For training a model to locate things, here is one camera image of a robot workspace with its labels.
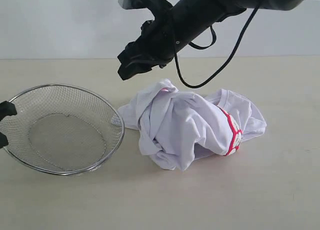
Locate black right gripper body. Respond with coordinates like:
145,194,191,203
124,7,213,68

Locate round metal mesh basket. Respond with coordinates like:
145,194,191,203
0,84,125,176

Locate white t-shirt red lettering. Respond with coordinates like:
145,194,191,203
118,79,267,171

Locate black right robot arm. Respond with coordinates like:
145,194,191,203
117,0,304,80

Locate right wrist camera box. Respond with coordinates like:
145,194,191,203
118,0,173,10

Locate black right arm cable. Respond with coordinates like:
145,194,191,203
172,7,261,89

